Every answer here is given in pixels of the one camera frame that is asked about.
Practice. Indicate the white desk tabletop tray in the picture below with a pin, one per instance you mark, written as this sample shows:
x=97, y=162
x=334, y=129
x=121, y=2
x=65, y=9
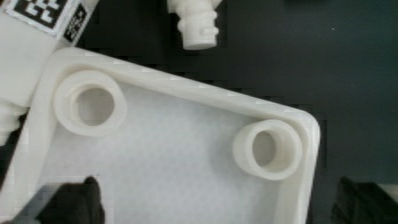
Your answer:
x=199, y=154

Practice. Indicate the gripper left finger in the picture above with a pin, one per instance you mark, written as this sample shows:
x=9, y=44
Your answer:
x=64, y=204

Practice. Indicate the white desk leg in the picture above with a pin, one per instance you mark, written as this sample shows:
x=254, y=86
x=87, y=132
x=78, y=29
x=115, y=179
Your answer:
x=195, y=25
x=41, y=26

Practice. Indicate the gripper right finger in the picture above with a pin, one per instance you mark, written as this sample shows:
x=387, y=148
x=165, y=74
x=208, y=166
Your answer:
x=364, y=206

